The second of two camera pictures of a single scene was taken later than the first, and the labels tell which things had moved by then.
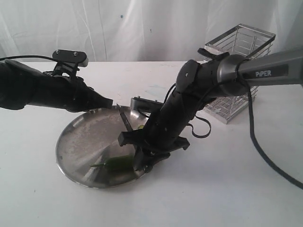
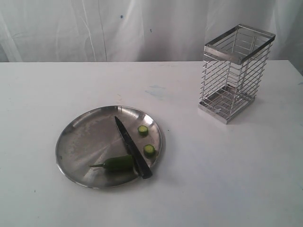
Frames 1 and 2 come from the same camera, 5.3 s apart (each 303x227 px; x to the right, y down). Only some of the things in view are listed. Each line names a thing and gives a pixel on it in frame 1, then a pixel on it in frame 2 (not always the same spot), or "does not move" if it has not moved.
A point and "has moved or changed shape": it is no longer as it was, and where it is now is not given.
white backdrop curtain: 140,30 does not move
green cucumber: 123,162 does not move
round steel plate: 91,138 does not move
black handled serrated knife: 125,119 has moved or changed shape
